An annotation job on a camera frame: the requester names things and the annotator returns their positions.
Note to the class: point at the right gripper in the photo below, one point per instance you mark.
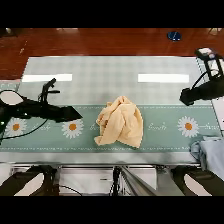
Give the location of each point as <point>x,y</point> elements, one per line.
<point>189,96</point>

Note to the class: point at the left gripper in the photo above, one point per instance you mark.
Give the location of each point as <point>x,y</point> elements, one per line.
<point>65,114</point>

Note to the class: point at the yellow T-shirt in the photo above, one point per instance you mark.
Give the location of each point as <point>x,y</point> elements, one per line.
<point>121,123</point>

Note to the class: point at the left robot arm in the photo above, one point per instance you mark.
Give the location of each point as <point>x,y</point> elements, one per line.
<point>23,108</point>

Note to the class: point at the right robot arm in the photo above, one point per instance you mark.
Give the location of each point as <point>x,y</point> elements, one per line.
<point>213,89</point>

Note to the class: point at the light blue garment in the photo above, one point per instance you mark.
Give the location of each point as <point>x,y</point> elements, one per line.
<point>210,153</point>

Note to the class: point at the blue round object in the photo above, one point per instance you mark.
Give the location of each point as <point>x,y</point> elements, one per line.
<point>174,35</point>

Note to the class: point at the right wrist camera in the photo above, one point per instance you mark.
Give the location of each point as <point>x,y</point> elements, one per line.
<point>208,55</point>

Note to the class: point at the silver frame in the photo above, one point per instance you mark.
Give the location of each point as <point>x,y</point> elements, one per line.
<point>140,181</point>

